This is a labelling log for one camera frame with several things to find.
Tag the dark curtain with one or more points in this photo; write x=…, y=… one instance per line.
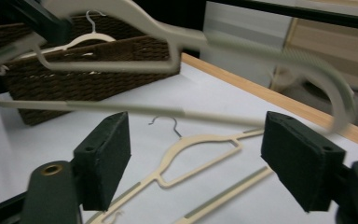
x=167, y=21

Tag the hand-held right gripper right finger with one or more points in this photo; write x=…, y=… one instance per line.
x=301, y=161

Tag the brown woven basket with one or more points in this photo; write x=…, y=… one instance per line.
x=74, y=87

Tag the light wooden cabinet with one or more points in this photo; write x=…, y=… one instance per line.
x=329, y=46

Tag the beige clothes hanger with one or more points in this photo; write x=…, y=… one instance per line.
x=90, y=36
x=171, y=155
x=180, y=34

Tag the black horizontal bar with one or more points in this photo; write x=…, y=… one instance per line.
x=323, y=14

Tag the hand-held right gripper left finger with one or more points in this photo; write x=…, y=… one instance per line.
x=104, y=161

